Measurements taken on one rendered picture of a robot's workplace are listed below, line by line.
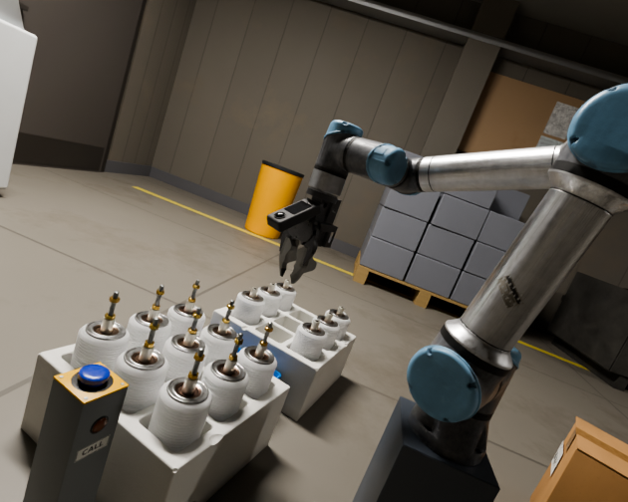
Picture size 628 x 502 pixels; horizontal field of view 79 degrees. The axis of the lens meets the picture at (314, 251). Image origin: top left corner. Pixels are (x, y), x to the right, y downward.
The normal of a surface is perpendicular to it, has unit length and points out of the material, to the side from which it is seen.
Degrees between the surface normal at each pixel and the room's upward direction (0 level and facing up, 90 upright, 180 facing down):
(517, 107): 90
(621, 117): 82
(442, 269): 90
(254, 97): 90
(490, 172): 109
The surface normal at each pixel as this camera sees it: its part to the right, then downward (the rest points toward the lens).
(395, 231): -0.14, 0.15
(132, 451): -0.42, 0.03
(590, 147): -0.58, -0.19
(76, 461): 0.84, 0.39
